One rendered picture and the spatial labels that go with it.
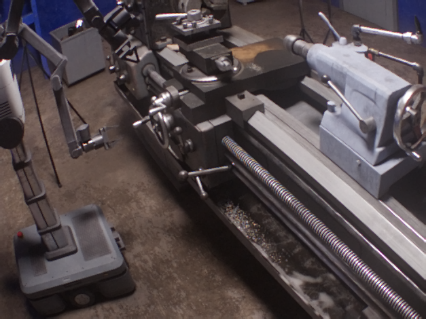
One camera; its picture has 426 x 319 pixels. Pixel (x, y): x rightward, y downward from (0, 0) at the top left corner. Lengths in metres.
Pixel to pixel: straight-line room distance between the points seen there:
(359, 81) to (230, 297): 1.26
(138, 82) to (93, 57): 1.97
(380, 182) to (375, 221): 0.12
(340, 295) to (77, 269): 1.23
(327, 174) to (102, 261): 1.15
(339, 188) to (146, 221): 1.48
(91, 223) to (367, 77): 1.58
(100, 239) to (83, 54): 2.60
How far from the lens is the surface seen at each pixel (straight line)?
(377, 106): 1.37
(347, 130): 1.47
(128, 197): 2.88
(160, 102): 1.92
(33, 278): 2.23
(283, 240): 1.89
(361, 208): 1.39
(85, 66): 4.56
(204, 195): 1.90
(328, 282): 1.73
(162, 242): 2.54
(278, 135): 1.68
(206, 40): 1.96
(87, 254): 2.21
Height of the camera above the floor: 1.77
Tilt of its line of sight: 35 degrees down
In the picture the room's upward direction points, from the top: 8 degrees counter-clockwise
